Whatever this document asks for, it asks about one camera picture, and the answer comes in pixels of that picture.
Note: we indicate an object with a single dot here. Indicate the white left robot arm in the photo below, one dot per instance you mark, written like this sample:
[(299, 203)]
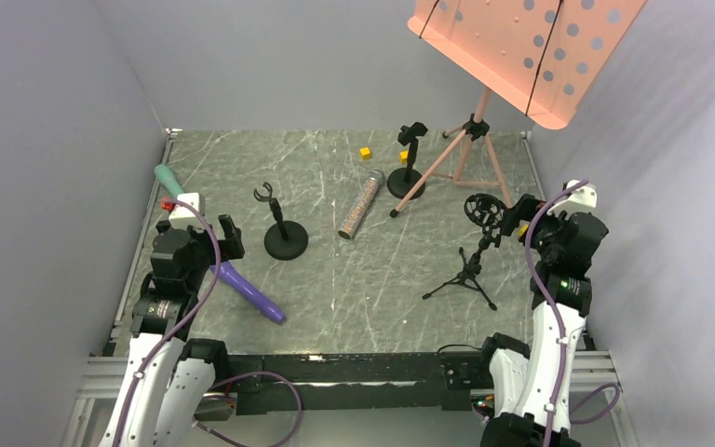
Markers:
[(168, 373)]

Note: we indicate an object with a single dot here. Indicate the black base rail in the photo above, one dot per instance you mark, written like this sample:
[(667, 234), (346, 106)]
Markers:
[(449, 379)]

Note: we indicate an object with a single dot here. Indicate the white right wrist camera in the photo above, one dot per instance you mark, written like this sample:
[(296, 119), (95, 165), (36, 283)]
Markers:
[(583, 199)]

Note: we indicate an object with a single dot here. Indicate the teal green microphone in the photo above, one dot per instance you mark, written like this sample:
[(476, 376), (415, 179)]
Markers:
[(167, 179)]

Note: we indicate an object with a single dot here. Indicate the purple microphone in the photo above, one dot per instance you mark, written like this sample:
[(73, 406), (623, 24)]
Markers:
[(227, 274)]

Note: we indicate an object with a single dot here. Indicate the black round-base holder stand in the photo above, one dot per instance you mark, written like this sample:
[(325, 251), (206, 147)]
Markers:
[(402, 180)]

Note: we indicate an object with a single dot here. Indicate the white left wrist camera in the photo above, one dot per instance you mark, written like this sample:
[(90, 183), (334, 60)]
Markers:
[(184, 211)]

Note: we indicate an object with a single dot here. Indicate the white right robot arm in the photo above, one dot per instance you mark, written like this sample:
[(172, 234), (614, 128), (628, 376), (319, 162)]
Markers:
[(531, 381)]

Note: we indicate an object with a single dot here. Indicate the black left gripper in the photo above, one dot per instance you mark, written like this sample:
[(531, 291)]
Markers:
[(228, 236)]

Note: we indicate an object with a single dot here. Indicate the pink music stand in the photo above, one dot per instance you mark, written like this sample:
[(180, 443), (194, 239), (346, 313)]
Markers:
[(540, 56)]

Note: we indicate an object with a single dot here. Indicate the black tripod shock-mount stand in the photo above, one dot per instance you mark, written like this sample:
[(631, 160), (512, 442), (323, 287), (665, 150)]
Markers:
[(485, 211)]

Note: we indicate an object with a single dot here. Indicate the black round-base clip stand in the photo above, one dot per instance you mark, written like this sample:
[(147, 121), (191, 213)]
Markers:
[(285, 240)]

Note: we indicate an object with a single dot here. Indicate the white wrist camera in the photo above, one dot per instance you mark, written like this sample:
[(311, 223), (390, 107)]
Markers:
[(583, 199), (184, 211)]

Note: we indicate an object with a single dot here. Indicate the silver glitter microphone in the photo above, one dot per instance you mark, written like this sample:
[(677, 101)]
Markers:
[(361, 204)]

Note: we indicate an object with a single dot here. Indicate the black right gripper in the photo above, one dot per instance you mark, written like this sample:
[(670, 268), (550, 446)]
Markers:
[(523, 209)]

